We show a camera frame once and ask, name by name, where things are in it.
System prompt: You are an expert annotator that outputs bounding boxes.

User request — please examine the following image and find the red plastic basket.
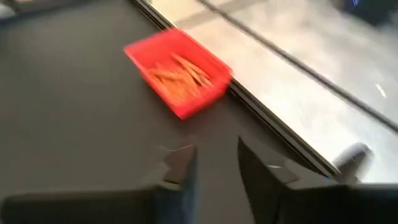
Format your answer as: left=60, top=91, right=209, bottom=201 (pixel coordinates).
left=123, top=27, right=234, bottom=121

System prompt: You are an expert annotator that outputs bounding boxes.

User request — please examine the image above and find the orange crayon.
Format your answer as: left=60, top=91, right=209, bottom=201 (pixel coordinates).
left=147, top=67, right=200, bottom=100
left=170, top=52, right=215, bottom=88

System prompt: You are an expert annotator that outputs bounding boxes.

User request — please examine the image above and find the black table mat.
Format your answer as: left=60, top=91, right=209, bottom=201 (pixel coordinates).
left=0, top=0, right=312, bottom=224

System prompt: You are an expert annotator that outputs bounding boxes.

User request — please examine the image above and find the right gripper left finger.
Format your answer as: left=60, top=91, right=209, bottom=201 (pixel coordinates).
left=0, top=144, right=198, bottom=224

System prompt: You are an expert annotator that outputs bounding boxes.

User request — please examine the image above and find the dark floor bin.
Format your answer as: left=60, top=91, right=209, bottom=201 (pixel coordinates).
left=332, top=0, right=398, bottom=27

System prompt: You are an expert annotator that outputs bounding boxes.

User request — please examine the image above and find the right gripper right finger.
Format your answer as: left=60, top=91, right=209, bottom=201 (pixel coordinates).
left=237, top=136, right=398, bottom=224

